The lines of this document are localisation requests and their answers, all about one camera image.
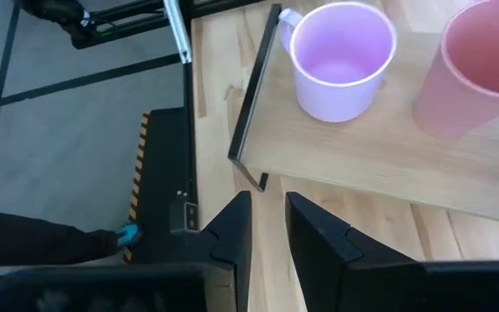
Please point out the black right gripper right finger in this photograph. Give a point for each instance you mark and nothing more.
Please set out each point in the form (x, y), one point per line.
(319, 251)

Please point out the aluminium profile rail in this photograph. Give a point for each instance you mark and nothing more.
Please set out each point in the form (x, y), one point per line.
(178, 26)

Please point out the lilac plastic mug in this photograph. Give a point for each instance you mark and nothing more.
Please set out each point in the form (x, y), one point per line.
(340, 99)

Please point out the small black sensor box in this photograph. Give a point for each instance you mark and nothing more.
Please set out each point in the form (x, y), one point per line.
(184, 214)

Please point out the wooden tray with black frame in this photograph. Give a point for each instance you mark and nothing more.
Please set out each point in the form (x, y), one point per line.
(362, 164)

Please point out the black mat with yellow stripes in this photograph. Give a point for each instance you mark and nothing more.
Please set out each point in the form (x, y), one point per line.
(163, 164)

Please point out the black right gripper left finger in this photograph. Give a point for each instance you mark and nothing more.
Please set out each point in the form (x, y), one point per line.
(236, 242)

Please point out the pink plastic cup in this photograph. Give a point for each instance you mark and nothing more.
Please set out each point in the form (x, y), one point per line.
(449, 108)

